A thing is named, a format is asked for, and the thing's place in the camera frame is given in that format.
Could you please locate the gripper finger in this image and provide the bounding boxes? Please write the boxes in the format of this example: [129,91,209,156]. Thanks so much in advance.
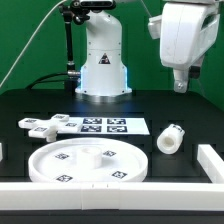
[189,66,201,79]
[173,69,189,93]

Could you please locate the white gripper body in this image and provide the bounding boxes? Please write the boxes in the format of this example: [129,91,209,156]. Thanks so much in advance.
[148,0,220,70]

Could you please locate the white round table top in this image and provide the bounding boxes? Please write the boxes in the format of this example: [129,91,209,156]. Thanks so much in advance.
[28,137,148,183]

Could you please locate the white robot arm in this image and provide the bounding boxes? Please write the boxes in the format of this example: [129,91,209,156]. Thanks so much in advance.
[75,0,222,99]

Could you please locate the white right fence bar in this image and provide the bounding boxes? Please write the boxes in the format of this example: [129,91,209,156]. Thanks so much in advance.
[197,144,224,184]

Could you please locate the white fence bar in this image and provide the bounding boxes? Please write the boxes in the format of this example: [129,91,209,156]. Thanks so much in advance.
[0,182,224,211]
[197,144,224,184]

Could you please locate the white marker sheet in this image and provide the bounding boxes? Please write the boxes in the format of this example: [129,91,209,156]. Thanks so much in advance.
[58,117,150,135]

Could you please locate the white cross table base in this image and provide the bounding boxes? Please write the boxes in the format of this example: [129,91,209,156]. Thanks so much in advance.
[18,114,82,142]

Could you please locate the white front fence bar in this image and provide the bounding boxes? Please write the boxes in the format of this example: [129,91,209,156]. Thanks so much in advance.
[0,182,224,211]

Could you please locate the white left fence piece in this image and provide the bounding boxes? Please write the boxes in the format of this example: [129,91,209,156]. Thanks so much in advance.
[0,142,3,162]

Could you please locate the black camera on mount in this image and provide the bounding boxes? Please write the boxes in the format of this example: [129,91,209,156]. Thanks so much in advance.
[71,0,116,10]

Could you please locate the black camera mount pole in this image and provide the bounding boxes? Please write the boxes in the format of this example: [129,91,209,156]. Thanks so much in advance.
[59,0,90,95]

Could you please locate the white cable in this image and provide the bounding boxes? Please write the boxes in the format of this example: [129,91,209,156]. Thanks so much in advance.
[0,0,68,90]

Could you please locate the black cables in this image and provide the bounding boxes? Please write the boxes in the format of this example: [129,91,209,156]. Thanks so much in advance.
[25,72,70,90]

